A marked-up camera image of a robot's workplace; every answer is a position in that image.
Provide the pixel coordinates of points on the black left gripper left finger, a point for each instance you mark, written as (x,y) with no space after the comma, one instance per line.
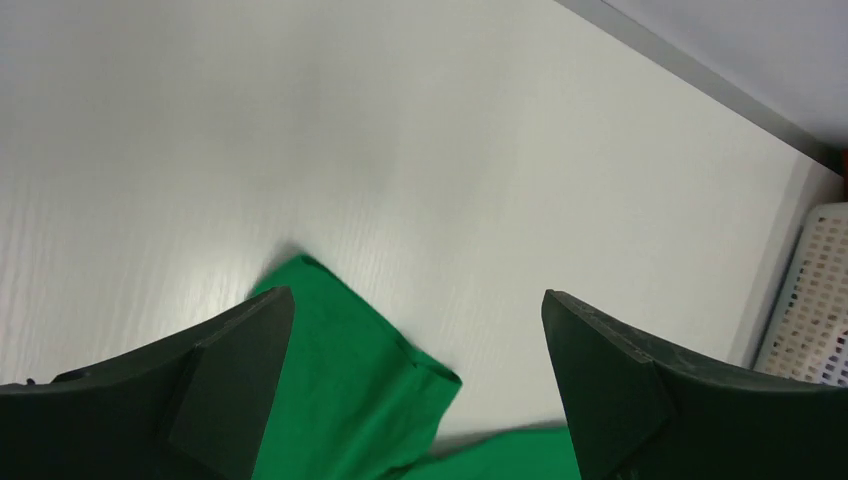
(193,405)

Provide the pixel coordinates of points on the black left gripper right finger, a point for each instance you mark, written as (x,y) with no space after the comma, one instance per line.
(641,407)

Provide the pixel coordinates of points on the green t-shirt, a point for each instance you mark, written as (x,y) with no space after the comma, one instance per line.
(356,400)

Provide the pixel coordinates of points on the white plastic laundry basket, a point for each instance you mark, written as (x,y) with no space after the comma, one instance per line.
(806,338)

